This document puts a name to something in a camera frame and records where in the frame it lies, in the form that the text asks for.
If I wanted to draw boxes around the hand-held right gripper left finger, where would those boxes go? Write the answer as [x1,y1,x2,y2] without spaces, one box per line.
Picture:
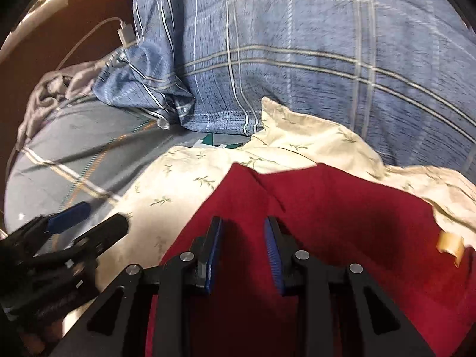
[48,216,224,357]

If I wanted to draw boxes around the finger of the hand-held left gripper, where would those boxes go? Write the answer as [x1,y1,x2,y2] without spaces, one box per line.
[15,201,92,247]
[33,213,129,268]

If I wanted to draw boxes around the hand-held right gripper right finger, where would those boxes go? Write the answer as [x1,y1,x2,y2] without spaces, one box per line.
[263,216,436,357]

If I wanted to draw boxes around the dark red small garment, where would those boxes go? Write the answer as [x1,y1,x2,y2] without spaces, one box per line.
[145,163,476,357]

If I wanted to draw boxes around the grey plaid bedsheet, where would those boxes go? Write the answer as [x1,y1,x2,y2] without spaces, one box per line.
[7,97,198,231]

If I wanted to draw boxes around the cream leaf-print pillow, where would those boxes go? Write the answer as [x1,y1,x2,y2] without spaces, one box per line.
[95,97,476,291]

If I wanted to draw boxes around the crumpled grey cloth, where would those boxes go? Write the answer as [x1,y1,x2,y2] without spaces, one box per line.
[17,50,125,139]

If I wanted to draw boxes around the white charger plug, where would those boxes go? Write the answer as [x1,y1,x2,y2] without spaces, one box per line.
[117,23,137,46]

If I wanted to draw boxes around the blue plaid pillow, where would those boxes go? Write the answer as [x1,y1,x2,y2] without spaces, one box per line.
[93,0,476,168]

